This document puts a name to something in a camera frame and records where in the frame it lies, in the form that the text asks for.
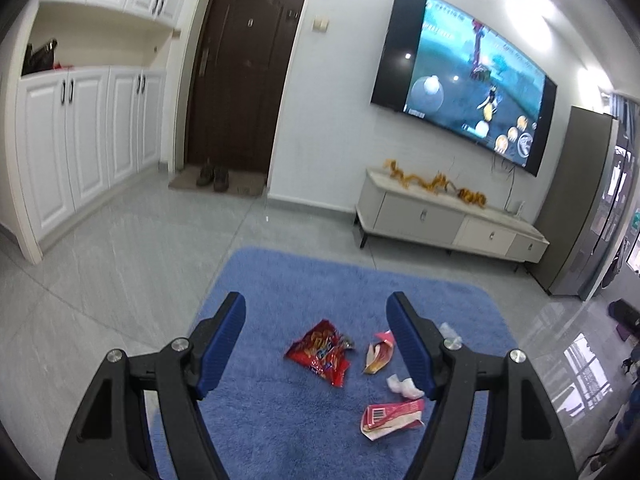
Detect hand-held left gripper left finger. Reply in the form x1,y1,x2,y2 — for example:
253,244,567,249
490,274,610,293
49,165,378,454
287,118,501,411
54,291,247,480

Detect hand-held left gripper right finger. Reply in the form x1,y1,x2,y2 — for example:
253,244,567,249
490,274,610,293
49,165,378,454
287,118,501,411
386,291,581,480

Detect white tissue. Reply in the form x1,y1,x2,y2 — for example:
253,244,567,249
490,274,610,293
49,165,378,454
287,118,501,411
386,374,425,401

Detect pink and orange packet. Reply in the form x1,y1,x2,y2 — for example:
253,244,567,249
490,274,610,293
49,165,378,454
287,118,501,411
362,329,397,376

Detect pink paper carton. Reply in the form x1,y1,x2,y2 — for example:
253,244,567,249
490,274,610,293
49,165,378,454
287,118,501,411
360,399,427,442

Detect red snack bag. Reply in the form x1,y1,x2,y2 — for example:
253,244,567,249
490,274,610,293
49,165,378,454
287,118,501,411
284,318,357,389

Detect blue fluffy rug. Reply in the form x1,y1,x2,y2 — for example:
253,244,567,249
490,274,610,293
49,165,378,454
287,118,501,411
150,246,518,480

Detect white television cabinet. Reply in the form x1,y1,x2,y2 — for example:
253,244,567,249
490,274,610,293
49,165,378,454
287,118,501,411
355,167,550,272

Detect brown doormat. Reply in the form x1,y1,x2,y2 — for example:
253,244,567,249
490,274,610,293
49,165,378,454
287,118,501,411
167,170,265,197

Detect golden tiger figurine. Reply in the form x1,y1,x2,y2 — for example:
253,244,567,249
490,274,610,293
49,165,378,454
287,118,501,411
457,187,488,207

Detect grey refrigerator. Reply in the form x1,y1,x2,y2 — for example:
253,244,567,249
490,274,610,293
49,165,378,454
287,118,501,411
530,105,633,301

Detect hanging dark clothes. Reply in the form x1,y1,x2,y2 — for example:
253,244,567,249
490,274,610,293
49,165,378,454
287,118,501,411
600,240,632,291

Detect white built-in cabinet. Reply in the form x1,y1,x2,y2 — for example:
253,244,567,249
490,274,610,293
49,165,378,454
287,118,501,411
0,0,201,263

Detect dark brown door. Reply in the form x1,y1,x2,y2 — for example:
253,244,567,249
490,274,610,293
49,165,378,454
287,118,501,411
184,0,311,177

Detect dark handbag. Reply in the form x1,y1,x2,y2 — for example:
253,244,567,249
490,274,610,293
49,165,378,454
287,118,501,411
22,40,57,75

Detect black television cable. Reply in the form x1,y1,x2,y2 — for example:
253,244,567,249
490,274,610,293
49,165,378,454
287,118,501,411
492,157,517,211

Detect wall television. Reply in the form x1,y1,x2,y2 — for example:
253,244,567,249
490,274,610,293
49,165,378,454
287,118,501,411
370,0,558,177

